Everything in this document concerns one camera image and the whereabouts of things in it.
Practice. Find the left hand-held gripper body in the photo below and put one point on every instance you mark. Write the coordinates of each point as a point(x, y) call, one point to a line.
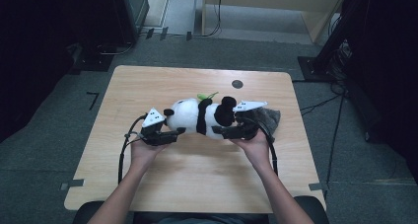
point(153, 132)

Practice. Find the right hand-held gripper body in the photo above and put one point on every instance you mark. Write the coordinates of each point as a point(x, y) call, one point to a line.
point(248, 125)

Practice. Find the panda plush toy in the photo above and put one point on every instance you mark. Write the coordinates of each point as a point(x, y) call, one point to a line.
point(194, 117)

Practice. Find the grey cloth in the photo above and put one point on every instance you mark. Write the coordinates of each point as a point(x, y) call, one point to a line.
point(269, 118)

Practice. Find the person's left hand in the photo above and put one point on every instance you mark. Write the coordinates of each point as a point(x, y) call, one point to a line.
point(144, 153)

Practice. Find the person's right hand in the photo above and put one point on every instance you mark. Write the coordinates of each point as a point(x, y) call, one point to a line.
point(256, 148)

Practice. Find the round dark table grommet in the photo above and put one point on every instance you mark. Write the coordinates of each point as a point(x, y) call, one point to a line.
point(237, 84)

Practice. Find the person's dark clothing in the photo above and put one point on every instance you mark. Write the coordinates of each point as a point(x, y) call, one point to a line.
point(203, 220)

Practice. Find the grey tape piece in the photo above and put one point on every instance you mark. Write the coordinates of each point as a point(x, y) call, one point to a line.
point(317, 186)
point(72, 184)

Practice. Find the dark floor tape strip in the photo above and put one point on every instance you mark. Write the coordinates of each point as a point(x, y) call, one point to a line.
point(149, 33)
point(189, 36)
point(163, 33)

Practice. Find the black metal stand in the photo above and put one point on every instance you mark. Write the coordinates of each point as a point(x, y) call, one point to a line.
point(332, 43)

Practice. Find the black cabinet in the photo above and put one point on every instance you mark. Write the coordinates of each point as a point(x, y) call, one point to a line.
point(131, 13)

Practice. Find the light wooden furniture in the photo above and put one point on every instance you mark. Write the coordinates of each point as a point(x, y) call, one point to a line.
point(272, 0)

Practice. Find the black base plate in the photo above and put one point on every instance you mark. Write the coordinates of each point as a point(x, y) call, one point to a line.
point(92, 61)

